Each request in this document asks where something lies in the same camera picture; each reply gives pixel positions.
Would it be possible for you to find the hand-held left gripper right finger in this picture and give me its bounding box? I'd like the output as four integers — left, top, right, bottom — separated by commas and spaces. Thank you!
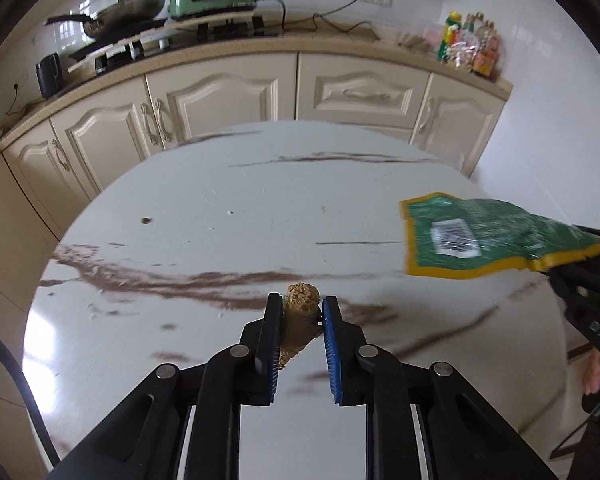
321, 296, 558, 480

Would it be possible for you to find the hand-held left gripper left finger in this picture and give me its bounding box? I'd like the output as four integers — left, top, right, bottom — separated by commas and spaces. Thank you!
45, 294, 286, 480

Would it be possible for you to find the brown corn cob piece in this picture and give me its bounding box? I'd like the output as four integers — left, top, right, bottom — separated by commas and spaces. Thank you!
279, 282, 323, 373

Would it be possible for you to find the green yellow-edged snack bag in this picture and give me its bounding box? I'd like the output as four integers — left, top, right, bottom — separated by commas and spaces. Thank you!
399, 191, 600, 281

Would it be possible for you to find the person's right hand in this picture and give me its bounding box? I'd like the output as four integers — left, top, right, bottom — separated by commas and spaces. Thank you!
582, 355, 600, 397

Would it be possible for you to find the cluster of condiment bottles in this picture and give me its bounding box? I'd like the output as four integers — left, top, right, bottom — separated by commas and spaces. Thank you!
437, 9, 502, 79

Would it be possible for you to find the row of cream base cabinets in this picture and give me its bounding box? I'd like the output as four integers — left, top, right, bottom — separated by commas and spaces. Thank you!
0, 47, 513, 281

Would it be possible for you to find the black gas stove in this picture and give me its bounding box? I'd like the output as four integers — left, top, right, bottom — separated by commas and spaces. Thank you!
67, 12, 281, 76

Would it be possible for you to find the black kettle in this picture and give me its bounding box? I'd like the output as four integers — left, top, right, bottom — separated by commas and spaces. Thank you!
35, 52, 63, 98

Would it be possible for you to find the dark wok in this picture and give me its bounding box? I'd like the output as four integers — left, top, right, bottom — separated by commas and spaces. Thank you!
46, 0, 168, 41

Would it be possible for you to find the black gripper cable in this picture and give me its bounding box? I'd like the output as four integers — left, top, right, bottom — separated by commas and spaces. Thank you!
0, 317, 61, 466

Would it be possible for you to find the black power cable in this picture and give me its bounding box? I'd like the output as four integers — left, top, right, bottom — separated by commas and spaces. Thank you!
257, 0, 381, 43

